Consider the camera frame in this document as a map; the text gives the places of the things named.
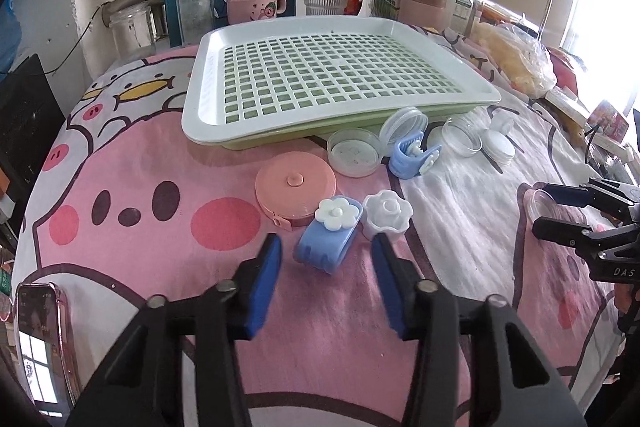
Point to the smartphone in pink case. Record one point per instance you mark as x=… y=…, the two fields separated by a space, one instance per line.
x=45 y=343

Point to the white round lid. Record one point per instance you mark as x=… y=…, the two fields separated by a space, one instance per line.
x=498 y=147

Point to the blue clip with white flower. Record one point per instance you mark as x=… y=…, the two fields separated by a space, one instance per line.
x=325 y=242

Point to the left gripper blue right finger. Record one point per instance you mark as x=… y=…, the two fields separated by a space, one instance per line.
x=396 y=278

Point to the clear shallow round dish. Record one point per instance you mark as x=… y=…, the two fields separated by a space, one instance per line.
x=460 y=137

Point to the clear labelled plastic jar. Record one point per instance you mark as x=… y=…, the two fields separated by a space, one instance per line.
x=461 y=15

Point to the pink pig mug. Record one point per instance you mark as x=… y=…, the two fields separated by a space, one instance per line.
x=243 y=11

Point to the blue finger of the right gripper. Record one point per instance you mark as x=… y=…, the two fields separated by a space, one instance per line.
x=563 y=233
x=574 y=196

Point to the small clear flower cup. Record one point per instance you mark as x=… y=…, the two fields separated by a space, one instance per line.
x=502 y=121

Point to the pink round tape measure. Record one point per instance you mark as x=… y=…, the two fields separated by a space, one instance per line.
x=290 y=187

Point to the plastic bag of yellow snacks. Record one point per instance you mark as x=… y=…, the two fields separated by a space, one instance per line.
x=524 y=61

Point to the black speaker box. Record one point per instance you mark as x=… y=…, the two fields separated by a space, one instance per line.
x=30 y=120

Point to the clear round lid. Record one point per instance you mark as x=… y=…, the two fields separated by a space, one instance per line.
x=406 y=121

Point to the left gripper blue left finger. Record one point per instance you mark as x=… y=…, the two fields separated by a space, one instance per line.
x=259 y=277

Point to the clear round container with crumbs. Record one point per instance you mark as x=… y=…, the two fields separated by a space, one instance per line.
x=355 y=153

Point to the white and green slotted tray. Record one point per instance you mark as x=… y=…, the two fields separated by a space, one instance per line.
x=272 y=80

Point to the pink lidded canister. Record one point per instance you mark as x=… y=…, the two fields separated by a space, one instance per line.
x=423 y=13

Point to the short clear glass jar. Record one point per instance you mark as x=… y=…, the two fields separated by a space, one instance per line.
x=132 y=32

